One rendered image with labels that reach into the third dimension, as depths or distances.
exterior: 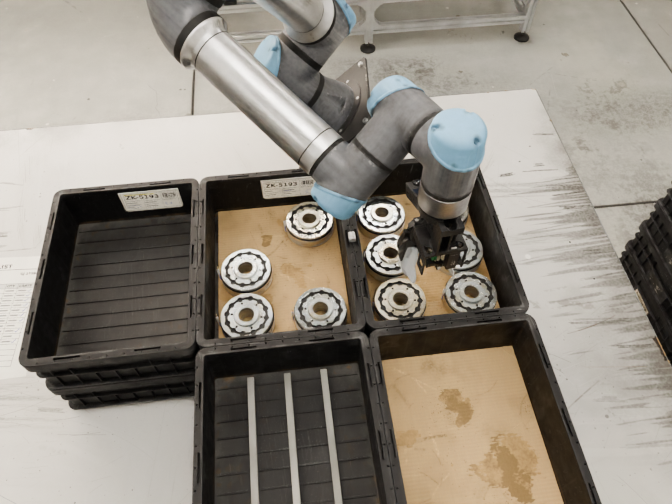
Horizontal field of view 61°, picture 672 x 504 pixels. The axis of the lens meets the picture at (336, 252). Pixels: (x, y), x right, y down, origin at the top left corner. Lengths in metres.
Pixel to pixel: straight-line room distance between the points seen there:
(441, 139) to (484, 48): 2.52
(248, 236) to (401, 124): 0.55
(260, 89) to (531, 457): 0.75
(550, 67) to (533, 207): 1.75
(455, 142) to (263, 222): 0.64
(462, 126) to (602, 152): 2.11
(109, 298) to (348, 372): 0.51
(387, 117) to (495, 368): 0.54
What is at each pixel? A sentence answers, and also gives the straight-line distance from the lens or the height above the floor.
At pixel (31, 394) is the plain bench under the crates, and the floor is 0.70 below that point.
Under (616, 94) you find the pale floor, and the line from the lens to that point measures 3.17.
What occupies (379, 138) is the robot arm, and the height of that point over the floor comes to 1.26.
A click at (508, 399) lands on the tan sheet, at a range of 1.10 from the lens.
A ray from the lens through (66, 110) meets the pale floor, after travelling 3.06.
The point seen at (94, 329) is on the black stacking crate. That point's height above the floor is 0.83.
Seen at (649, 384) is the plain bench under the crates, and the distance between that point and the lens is 1.37.
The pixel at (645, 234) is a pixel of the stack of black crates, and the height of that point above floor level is 0.37.
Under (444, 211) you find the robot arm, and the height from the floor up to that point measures 1.20.
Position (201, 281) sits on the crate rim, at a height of 0.93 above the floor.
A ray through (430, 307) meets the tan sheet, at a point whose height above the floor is 0.83.
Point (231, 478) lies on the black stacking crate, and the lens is 1.04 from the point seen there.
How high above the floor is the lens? 1.82
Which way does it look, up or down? 55 degrees down
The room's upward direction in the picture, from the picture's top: straight up
